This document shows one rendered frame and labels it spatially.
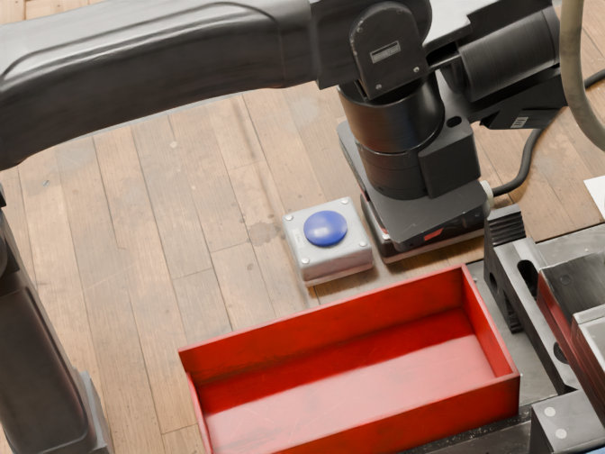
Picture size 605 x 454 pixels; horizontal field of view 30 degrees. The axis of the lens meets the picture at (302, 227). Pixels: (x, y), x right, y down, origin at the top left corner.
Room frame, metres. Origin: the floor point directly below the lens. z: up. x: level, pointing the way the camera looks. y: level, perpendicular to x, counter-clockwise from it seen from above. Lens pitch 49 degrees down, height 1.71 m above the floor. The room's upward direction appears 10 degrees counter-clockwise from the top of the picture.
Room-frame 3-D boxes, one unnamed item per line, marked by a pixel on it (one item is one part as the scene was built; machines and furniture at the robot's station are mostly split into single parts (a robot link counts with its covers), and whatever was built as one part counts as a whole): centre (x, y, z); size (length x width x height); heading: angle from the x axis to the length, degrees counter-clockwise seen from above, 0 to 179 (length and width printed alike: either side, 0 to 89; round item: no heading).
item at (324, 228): (0.66, -0.02, 0.93); 0.04 x 0.04 x 0.02
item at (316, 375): (0.50, -0.01, 0.93); 0.25 x 0.12 x 0.06; 98
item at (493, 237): (0.57, -0.17, 0.95); 0.06 x 0.03 x 0.09; 8
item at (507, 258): (0.50, -0.18, 0.95); 0.15 x 0.03 x 0.10; 8
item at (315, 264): (0.66, -0.02, 0.90); 0.07 x 0.07 x 0.06; 8
